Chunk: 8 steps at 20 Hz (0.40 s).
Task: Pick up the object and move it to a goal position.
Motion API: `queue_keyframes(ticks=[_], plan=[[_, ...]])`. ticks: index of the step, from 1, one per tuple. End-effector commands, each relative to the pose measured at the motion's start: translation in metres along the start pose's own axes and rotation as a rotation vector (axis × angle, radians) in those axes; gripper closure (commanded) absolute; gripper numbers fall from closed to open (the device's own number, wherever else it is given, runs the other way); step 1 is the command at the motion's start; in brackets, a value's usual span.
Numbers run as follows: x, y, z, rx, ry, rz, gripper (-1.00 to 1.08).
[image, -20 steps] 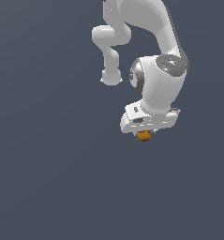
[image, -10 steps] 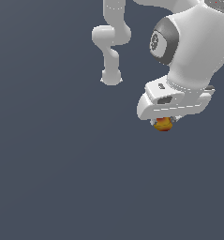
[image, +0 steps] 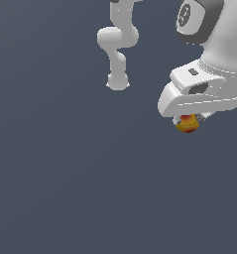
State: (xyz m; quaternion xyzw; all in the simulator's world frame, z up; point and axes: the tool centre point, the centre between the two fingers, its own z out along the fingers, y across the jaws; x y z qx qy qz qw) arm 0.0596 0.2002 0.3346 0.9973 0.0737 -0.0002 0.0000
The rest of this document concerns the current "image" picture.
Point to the orange yellow round object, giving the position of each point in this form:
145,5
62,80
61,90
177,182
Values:
188,124

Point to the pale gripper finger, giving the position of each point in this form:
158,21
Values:
176,120
204,116

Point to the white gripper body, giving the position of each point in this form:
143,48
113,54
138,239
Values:
196,92

